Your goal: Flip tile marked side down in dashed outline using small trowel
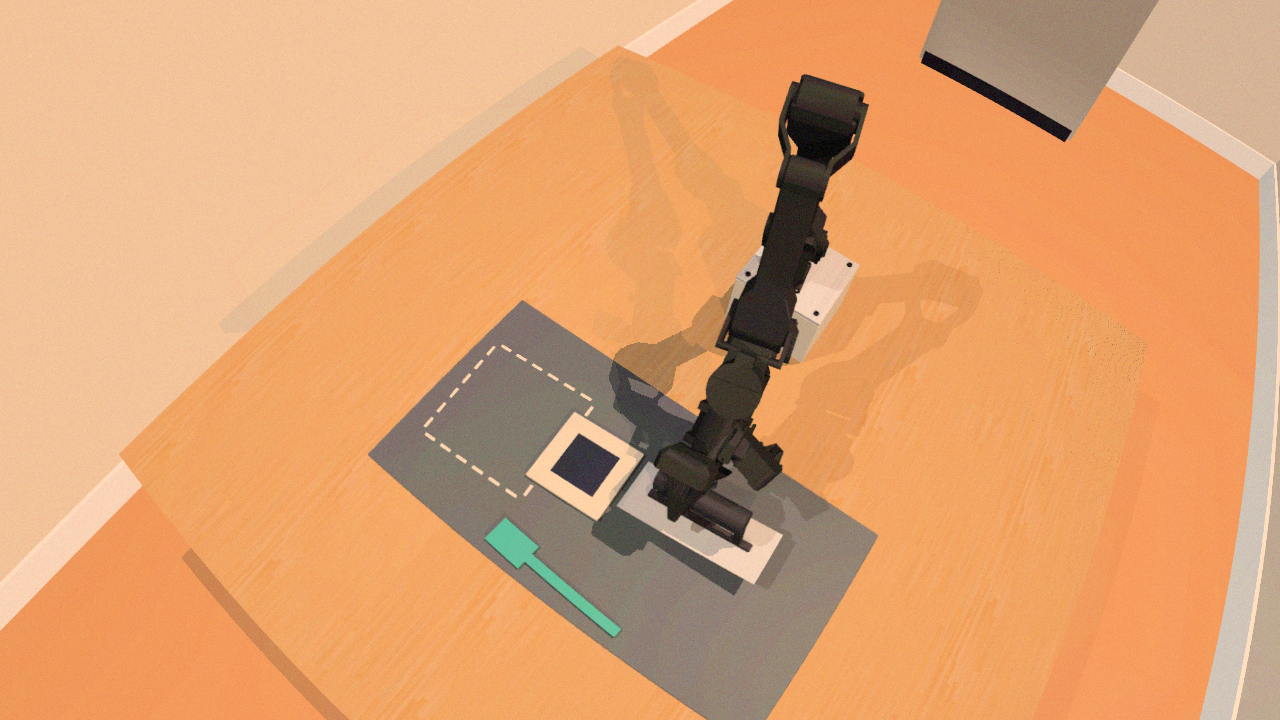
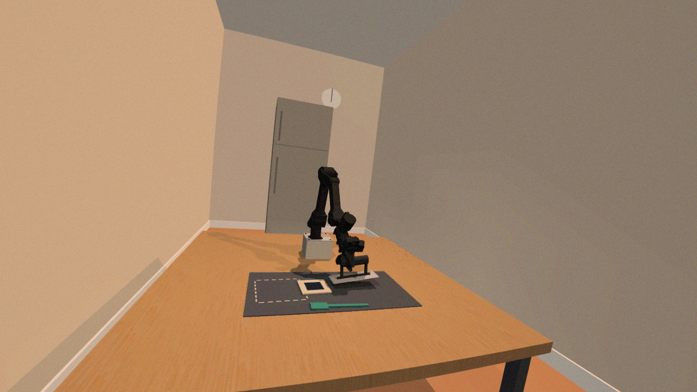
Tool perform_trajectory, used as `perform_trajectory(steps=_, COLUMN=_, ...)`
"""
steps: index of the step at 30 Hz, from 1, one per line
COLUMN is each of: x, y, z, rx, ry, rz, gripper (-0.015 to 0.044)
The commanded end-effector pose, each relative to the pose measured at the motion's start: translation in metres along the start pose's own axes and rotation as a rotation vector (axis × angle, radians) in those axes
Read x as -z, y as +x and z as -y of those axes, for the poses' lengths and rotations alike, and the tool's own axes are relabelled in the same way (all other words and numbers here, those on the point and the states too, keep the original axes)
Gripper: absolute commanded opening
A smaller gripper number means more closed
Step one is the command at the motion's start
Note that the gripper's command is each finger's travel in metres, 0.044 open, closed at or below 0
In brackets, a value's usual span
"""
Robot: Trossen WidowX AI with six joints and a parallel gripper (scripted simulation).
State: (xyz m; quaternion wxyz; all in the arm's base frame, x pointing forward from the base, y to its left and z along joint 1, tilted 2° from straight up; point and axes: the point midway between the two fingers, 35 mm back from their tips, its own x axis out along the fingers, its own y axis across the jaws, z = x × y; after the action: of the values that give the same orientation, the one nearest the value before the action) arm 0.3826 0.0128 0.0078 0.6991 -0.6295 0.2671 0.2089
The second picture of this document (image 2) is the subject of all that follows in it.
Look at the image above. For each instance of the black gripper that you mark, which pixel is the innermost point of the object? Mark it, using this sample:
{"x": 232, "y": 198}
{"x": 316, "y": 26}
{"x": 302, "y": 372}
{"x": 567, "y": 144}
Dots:
{"x": 347, "y": 248}

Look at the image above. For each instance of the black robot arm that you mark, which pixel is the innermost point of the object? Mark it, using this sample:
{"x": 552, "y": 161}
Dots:
{"x": 343, "y": 222}

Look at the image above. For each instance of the cream square tile with dark square centre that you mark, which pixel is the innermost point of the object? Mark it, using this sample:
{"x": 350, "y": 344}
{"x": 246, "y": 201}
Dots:
{"x": 309, "y": 287}

